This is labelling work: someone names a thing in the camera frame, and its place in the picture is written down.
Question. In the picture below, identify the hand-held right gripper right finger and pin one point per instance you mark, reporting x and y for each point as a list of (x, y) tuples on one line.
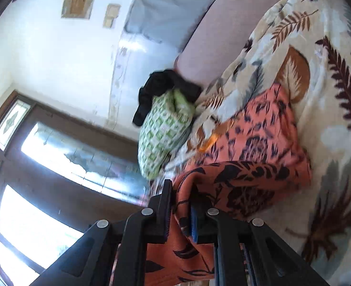
[(195, 226)]

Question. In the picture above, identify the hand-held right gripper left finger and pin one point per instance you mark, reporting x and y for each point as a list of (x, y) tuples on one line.
[(163, 214)]

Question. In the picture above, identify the orange black floral garment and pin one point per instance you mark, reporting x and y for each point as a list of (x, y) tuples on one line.
[(253, 143)]

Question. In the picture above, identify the green white patterned pillow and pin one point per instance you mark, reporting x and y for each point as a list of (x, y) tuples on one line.
[(160, 131)]

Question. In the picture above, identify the mustard knitted cloth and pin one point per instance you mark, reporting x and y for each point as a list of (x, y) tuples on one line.
[(209, 143)]

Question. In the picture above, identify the wooden stained glass window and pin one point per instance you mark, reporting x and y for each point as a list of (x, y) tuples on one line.
[(59, 184)]

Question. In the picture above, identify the black cloth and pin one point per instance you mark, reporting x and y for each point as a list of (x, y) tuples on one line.
[(163, 79)]

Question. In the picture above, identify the cream leaf print blanket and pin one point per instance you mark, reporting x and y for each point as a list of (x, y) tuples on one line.
[(327, 125)]

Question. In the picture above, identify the pink bed mattress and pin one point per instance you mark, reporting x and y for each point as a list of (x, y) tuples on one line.
[(223, 35)]

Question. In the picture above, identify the light blue pillow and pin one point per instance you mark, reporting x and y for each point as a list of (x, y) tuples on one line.
[(169, 6)]

